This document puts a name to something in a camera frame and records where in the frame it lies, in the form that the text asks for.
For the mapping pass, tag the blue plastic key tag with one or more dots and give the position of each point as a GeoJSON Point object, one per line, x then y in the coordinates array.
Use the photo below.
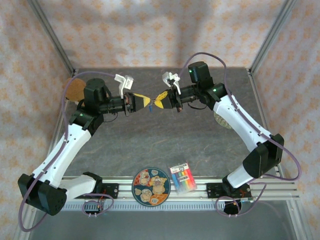
{"type": "Point", "coordinates": [151, 108]}

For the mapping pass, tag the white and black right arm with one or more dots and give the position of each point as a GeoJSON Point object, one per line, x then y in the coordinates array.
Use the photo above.
{"type": "Point", "coordinates": [240, 120]}

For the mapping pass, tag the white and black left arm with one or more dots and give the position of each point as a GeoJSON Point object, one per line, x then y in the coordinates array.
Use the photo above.
{"type": "Point", "coordinates": [70, 150]}

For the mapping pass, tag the round pale patterned coaster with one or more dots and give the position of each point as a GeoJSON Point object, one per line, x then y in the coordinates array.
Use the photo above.
{"type": "Point", "coordinates": [222, 123]}

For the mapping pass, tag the brown plush dog toy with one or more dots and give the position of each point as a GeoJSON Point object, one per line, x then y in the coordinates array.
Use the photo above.
{"type": "Point", "coordinates": [75, 87]}

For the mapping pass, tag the pack of coloured markers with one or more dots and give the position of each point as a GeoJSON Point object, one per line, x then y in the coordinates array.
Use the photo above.
{"type": "Point", "coordinates": [182, 178]}

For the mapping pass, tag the round cartoon bear coaster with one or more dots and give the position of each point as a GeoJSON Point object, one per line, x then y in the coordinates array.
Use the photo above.
{"type": "Point", "coordinates": [150, 185]}

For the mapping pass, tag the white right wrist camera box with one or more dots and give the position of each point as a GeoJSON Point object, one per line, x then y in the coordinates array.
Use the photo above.
{"type": "Point", "coordinates": [170, 76]}

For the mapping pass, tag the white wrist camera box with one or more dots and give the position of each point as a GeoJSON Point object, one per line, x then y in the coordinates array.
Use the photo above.
{"type": "Point", "coordinates": [170, 76]}
{"type": "Point", "coordinates": [123, 81]}

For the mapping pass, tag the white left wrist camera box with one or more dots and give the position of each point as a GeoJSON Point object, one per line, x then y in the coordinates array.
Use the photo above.
{"type": "Point", "coordinates": [123, 81]}

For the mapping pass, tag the aluminium table side rail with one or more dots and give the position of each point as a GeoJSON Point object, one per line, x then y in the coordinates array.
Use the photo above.
{"type": "Point", "coordinates": [57, 130]}
{"type": "Point", "coordinates": [257, 100]}

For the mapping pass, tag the aluminium frame post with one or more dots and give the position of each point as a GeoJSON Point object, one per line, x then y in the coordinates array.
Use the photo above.
{"type": "Point", "coordinates": [271, 37]}
{"type": "Point", "coordinates": [55, 40]}

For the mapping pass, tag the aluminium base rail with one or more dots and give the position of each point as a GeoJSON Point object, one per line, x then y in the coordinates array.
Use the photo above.
{"type": "Point", "coordinates": [125, 192]}

